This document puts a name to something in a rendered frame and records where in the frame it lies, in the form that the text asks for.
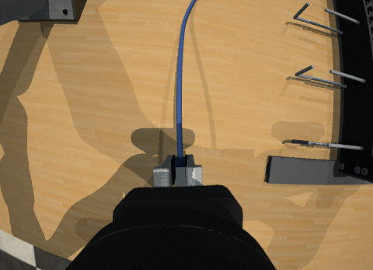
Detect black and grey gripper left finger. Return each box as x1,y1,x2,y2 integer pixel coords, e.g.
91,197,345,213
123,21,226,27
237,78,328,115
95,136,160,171
153,155,176,188

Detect grey network cable plug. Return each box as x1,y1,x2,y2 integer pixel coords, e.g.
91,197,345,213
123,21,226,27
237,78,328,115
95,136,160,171
175,156,186,187

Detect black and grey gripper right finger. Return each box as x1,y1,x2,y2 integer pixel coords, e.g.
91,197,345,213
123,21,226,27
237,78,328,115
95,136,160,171
185,154,203,186

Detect black patch panel rack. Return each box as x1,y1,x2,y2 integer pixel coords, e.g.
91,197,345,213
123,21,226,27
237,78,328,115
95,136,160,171
266,0,373,185

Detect blue patch cord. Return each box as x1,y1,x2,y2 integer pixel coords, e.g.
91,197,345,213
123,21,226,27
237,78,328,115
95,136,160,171
176,0,196,158

